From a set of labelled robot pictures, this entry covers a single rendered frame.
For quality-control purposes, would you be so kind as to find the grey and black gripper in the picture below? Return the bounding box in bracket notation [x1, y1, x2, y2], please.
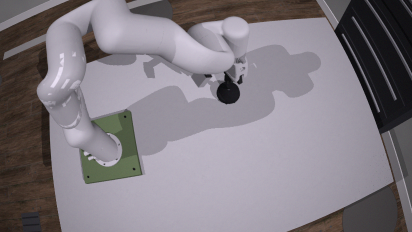
[224, 57, 248, 85]

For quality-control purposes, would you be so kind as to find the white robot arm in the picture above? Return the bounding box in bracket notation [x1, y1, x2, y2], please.
[36, 0, 250, 167]

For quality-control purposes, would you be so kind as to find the black dome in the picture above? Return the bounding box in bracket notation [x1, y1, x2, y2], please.
[216, 82, 240, 105]

